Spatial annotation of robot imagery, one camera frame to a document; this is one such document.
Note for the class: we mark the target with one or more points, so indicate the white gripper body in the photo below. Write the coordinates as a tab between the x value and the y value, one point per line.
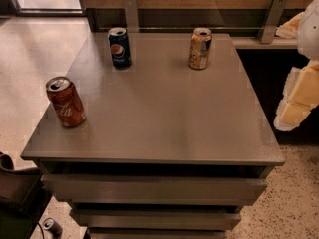
309	30

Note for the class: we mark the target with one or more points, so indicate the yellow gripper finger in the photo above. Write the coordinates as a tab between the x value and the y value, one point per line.
290	28
300	97

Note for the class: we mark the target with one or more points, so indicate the blue Pepsi can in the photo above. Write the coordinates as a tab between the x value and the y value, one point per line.
119	47

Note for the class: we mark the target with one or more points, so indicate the orange and white can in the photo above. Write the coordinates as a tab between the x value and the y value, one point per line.
201	39

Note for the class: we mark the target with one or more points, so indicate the red Coca-Cola can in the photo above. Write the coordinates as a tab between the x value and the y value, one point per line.
66	101

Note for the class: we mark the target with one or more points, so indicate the can on floor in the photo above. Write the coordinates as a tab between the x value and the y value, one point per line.
53	227

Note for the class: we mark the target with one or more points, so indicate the wooden counter with shelf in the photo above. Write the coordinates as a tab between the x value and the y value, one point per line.
236	17

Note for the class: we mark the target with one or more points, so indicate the grey drawer cabinet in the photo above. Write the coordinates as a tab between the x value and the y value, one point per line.
165	152

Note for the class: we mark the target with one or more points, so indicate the dark chair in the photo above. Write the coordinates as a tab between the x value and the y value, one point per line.
23	199

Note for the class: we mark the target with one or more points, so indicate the right metal bracket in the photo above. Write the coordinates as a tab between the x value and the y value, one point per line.
267	32

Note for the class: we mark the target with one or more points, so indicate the metal bracket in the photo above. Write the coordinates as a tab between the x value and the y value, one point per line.
131	14
267	32

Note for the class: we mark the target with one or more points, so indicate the left metal bracket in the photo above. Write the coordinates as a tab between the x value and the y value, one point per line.
131	14

